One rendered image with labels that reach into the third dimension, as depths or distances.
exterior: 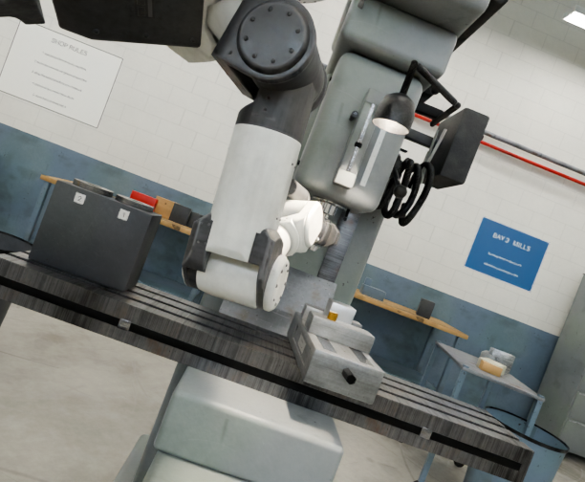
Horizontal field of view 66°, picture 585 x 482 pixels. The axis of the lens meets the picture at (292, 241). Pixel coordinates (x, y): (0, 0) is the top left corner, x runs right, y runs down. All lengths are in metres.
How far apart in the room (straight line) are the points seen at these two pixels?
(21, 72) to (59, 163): 1.09
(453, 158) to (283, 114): 0.88
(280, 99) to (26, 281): 0.70
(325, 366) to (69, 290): 0.55
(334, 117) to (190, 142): 4.47
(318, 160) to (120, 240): 0.48
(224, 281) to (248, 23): 0.31
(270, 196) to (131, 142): 5.04
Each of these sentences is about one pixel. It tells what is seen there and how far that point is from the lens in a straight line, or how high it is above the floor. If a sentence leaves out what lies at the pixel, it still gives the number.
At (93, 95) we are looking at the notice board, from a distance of 5.81.
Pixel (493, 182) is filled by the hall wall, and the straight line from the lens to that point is 5.94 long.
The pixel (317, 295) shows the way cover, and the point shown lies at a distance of 1.43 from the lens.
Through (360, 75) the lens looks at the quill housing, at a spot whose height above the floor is 1.58.
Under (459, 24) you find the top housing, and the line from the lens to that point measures 1.08.
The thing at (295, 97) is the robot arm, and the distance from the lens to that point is 0.58.
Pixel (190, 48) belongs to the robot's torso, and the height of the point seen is 1.40.
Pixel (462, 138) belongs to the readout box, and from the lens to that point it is 1.41.
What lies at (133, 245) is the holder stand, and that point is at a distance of 1.07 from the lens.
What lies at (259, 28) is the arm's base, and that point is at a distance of 0.56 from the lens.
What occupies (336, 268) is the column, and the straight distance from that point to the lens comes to 1.46.
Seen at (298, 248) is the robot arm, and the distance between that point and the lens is 0.78.
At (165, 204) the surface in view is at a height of 1.02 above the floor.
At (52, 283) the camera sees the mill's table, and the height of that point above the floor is 0.93.
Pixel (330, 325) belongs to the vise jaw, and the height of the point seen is 1.05.
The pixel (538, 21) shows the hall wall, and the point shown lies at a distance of 6.62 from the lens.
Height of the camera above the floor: 1.21
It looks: 1 degrees down
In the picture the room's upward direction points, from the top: 21 degrees clockwise
